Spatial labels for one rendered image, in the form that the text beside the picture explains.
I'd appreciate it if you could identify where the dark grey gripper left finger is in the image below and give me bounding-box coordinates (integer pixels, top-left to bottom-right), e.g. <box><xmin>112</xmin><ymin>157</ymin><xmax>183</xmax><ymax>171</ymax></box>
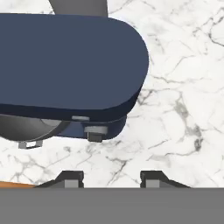
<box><xmin>34</xmin><ymin>170</ymin><xmax>86</xmax><ymax>189</ymax></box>

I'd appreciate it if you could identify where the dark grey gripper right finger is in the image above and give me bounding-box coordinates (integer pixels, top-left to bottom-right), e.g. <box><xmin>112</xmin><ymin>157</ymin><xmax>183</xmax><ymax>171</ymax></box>
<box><xmin>139</xmin><ymin>170</ymin><xmax>192</xmax><ymax>189</ymax></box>

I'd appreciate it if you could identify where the grey metal mixer bowl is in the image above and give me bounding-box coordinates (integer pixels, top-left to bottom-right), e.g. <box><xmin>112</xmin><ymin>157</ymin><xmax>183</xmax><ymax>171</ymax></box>
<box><xmin>0</xmin><ymin>114</ymin><xmax>71</xmax><ymax>143</ymax></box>

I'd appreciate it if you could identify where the navy blue stand mixer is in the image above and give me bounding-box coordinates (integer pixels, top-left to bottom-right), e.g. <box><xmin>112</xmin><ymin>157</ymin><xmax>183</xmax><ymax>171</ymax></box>
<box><xmin>0</xmin><ymin>12</ymin><xmax>151</xmax><ymax>151</ymax></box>

